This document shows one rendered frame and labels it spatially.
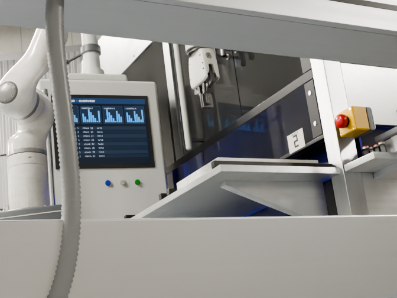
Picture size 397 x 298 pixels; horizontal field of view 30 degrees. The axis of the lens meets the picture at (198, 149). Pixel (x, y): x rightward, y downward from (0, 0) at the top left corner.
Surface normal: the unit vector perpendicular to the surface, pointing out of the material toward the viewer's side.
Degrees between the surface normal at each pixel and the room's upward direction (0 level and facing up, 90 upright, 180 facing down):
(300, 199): 90
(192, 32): 180
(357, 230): 90
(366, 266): 90
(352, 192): 90
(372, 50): 180
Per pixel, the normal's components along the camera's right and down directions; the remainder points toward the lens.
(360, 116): 0.46, -0.31
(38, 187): 0.64, -0.29
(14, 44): -0.04, -0.29
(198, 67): -0.84, -0.02
